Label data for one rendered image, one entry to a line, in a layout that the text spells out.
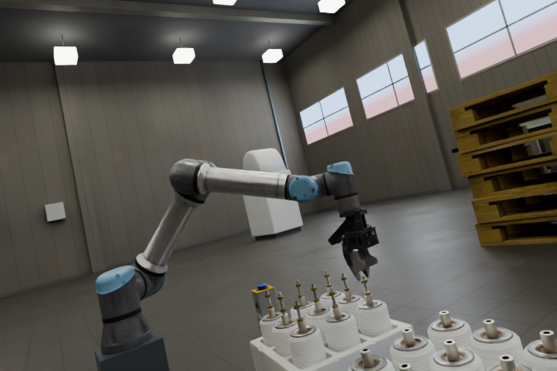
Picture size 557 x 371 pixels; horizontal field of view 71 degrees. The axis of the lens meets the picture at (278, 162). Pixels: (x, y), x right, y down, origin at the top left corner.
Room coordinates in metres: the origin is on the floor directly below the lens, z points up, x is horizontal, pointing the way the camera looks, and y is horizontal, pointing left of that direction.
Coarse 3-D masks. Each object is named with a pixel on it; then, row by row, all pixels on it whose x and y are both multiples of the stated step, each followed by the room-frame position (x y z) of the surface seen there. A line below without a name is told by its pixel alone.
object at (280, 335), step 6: (276, 330) 1.22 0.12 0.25; (282, 330) 1.21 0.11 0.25; (288, 330) 1.20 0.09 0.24; (276, 336) 1.22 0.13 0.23; (282, 336) 1.20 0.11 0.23; (276, 342) 1.22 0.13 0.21; (282, 342) 1.21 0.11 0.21; (276, 348) 1.24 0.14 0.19; (282, 348) 1.21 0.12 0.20; (288, 348) 1.20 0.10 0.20; (282, 354) 1.21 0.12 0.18; (288, 354) 1.20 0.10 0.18
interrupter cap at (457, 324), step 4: (436, 320) 0.99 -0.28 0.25; (440, 320) 0.98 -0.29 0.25; (452, 320) 0.97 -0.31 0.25; (456, 320) 0.96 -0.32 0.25; (460, 320) 0.96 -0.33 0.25; (432, 324) 0.97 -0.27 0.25; (436, 324) 0.97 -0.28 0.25; (440, 324) 0.97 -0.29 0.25; (456, 324) 0.94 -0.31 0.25; (460, 324) 0.94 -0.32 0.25; (464, 324) 0.94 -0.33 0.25; (432, 328) 0.95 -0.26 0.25; (436, 328) 0.95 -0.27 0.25; (440, 328) 0.94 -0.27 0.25; (444, 328) 0.93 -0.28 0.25; (448, 328) 0.93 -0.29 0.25; (452, 328) 0.93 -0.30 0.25; (456, 328) 0.92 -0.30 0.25; (460, 328) 0.92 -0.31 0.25
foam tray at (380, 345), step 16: (384, 336) 1.16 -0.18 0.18; (400, 336) 1.18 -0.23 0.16; (256, 352) 1.34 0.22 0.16; (272, 352) 1.24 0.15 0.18; (336, 352) 1.13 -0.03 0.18; (352, 352) 1.11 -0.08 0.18; (384, 352) 1.15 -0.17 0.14; (256, 368) 1.38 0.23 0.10; (272, 368) 1.21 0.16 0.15; (288, 368) 1.10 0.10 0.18; (320, 368) 1.07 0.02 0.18; (336, 368) 1.09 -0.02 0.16
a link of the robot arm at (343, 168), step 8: (328, 168) 1.21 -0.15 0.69; (336, 168) 1.19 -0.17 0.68; (344, 168) 1.19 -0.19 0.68; (328, 176) 1.21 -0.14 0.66; (336, 176) 1.20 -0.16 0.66; (344, 176) 1.19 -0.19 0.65; (352, 176) 1.21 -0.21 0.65; (328, 184) 1.20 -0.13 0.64; (336, 184) 1.20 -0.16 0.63; (344, 184) 1.19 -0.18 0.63; (352, 184) 1.20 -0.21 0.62; (336, 192) 1.21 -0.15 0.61; (344, 192) 1.19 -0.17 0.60; (352, 192) 1.19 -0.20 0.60
